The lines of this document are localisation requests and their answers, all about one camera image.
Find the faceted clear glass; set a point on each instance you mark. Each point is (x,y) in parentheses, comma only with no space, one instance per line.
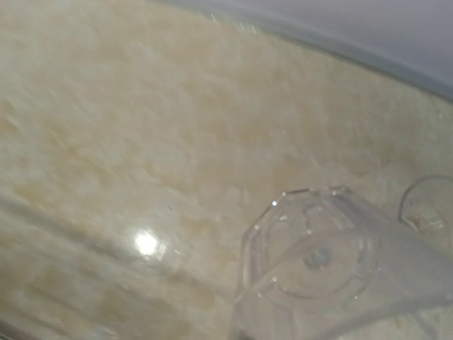
(328,264)

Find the tall clear glass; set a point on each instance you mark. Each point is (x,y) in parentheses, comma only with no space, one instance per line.
(426,205)

